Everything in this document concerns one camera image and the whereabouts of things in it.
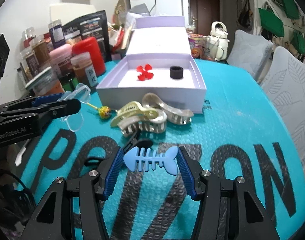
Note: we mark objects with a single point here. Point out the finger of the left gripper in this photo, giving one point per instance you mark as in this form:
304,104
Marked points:
55,111
41,100

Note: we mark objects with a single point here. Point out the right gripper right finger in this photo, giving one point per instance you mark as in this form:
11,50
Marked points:
190,172

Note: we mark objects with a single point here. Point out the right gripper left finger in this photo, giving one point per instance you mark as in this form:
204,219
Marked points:
109,171

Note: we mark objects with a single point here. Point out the blue fishbone hair clip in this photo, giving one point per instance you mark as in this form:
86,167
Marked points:
141,159

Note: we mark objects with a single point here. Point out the clear plastic hair clip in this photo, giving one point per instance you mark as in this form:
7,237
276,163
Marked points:
73,103

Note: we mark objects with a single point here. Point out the black long hair clip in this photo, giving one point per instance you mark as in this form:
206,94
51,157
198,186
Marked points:
135,140

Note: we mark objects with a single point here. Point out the yellow lollipop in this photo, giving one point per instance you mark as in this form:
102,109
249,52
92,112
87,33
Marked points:
104,112

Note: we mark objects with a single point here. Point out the beige marbled wave clip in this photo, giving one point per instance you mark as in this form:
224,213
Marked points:
158,125

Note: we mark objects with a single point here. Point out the cream claw hair clip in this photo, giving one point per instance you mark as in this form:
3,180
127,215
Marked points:
131,109

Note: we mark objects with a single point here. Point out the red flower hair clip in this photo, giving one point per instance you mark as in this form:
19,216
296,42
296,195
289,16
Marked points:
144,72

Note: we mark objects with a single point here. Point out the pink lidded jar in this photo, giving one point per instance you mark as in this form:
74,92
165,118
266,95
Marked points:
61,60

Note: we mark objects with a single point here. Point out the brown spice jar clear lid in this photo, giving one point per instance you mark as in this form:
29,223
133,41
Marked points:
84,70

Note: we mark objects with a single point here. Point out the teal bubble mailer mat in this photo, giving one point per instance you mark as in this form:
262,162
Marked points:
230,172

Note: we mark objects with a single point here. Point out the purple label jar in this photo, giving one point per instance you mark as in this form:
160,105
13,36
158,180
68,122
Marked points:
56,34

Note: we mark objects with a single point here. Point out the red cylindrical canister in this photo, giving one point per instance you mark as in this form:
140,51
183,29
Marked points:
90,45

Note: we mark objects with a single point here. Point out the black snack pouch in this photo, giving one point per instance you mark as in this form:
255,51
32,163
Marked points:
90,25

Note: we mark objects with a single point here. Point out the lavender open gift box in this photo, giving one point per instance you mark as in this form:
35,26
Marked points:
162,42

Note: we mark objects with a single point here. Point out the instant noodle cup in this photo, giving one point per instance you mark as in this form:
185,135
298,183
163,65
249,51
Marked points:
197,42

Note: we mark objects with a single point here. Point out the grey leaf cushion near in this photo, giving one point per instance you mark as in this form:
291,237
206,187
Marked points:
284,84

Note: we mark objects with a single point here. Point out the grey leaf cushion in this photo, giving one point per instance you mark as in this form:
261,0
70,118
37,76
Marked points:
284,84
250,52

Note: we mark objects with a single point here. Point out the white cream kettle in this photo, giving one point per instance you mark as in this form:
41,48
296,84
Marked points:
218,41

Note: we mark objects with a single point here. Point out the grey leaf cushion far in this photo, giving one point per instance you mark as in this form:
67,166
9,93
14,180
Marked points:
250,52

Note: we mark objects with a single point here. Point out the white refrigerator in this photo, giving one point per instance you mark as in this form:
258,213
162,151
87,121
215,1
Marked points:
165,8

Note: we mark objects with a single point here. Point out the green tote bag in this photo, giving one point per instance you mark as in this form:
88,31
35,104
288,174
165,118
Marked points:
271,24

